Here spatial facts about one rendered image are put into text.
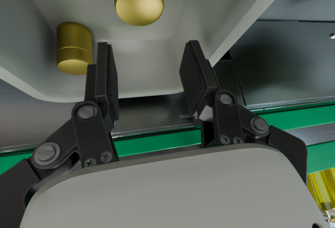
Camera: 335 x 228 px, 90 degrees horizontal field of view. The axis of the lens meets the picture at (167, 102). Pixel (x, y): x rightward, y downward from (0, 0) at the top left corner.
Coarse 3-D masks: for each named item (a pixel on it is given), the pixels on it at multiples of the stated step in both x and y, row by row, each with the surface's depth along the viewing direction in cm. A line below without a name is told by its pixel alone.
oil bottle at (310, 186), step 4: (308, 176) 32; (308, 180) 32; (308, 184) 32; (312, 184) 32; (308, 188) 32; (312, 188) 32; (312, 192) 32; (312, 196) 31; (316, 196) 32; (316, 200) 31; (320, 208) 31
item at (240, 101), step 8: (216, 64) 20; (224, 64) 20; (232, 64) 21; (216, 72) 20; (224, 72) 20; (232, 72) 20; (224, 80) 20; (232, 80) 20; (224, 88) 19; (232, 88) 20; (240, 96) 20; (240, 104) 19
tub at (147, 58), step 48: (0, 0) 11; (48, 0) 15; (96, 0) 15; (192, 0) 15; (240, 0) 10; (0, 48) 11; (48, 48) 17; (96, 48) 20; (144, 48) 22; (48, 96) 17
